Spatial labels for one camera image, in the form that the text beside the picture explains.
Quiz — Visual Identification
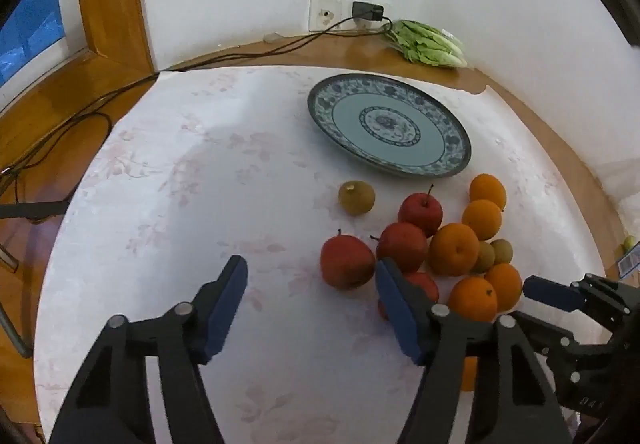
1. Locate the red apple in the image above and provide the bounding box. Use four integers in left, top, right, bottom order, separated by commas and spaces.
378, 271, 441, 321
320, 230, 377, 291
370, 222, 430, 273
398, 185, 444, 239

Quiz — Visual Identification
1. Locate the bagged romaine lettuce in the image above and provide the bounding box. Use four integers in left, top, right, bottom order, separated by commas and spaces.
384, 20, 468, 69

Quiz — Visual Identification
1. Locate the blue patterned ceramic plate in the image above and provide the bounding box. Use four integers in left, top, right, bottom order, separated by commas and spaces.
307, 74, 472, 178

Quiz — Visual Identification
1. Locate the white coax wall plate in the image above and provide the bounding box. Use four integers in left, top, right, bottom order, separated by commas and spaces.
309, 0, 347, 33

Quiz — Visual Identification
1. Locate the small brown pear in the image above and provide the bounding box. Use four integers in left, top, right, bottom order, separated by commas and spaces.
470, 240, 497, 275
490, 239, 513, 265
338, 180, 376, 217

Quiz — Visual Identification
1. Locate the orange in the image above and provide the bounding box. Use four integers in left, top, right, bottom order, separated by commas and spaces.
446, 276, 499, 323
460, 356, 480, 392
469, 174, 507, 211
461, 199, 503, 242
428, 222, 481, 277
484, 263, 523, 312

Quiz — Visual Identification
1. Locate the black plug-in charger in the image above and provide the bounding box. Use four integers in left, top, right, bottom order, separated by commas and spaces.
352, 0, 385, 22

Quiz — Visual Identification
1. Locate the glass window pane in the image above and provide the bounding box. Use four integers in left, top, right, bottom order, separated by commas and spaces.
0, 0, 66, 89

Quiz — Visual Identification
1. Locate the white floral tablecloth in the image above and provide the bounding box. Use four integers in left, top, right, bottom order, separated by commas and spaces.
32, 65, 608, 444

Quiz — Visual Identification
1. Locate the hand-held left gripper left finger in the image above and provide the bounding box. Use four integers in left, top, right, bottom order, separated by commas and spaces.
47, 254, 249, 444

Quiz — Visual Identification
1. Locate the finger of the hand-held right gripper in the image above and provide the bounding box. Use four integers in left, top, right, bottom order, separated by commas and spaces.
522, 274, 635, 329
515, 313, 615, 376

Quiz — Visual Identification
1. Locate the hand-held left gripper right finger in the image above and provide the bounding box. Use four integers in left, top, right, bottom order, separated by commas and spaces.
375, 258, 573, 444

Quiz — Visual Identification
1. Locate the blue barcode package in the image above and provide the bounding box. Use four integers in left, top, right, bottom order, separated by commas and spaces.
617, 249, 640, 277

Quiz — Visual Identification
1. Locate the black power cable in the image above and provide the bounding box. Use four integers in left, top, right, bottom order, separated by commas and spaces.
0, 12, 394, 205

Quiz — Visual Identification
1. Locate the clear plastic bag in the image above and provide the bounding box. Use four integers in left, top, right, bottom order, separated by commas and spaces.
595, 159, 640, 235

